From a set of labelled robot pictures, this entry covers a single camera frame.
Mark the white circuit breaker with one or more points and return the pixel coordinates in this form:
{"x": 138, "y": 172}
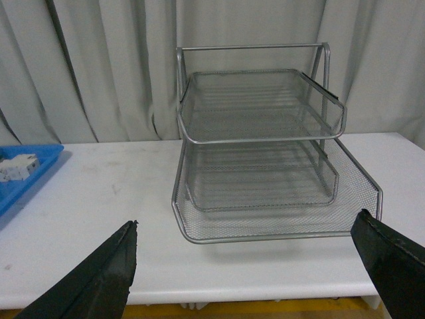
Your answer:
{"x": 19, "y": 168}

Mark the blue plastic tray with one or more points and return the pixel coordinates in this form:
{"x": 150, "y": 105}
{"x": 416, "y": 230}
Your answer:
{"x": 16, "y": 194}

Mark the silver mesh tiered rack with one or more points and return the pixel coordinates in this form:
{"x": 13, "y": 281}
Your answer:
{"x": 262, "y": 157}

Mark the white curtain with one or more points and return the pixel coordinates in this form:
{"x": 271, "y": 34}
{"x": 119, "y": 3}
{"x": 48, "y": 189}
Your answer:
{"x": 105, "y": 71}

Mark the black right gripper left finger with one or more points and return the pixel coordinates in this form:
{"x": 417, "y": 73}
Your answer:
{"x": 96, "y": 288}

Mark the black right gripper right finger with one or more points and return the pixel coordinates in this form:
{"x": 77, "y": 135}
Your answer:
{"x": 394, "y": 263}

